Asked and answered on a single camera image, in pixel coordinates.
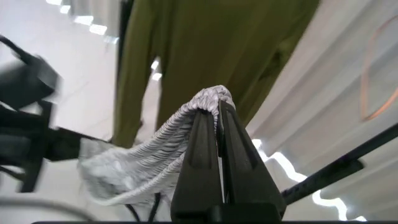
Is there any pink clothes hanger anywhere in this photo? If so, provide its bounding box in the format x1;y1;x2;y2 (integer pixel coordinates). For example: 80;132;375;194
359;14;398;123

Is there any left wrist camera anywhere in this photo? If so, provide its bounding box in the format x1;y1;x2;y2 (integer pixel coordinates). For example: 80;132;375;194
0;34;62;110

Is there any black clothes rack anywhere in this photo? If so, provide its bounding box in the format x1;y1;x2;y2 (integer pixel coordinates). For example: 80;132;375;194
115;0;398;206

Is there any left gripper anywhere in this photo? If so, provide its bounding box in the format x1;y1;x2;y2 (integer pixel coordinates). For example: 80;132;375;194
0;100;109;194

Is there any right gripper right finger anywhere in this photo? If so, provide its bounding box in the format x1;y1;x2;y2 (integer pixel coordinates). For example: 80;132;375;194
216;99;287;223

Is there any pale grey garment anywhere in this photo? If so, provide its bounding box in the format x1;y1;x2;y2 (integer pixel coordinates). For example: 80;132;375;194
76;84;236;222

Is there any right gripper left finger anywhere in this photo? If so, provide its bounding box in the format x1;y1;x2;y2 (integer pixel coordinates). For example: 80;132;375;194
170;108;224;223

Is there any green short-sleeved shirt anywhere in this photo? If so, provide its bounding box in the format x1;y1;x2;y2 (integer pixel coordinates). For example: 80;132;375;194
111;0;321;149

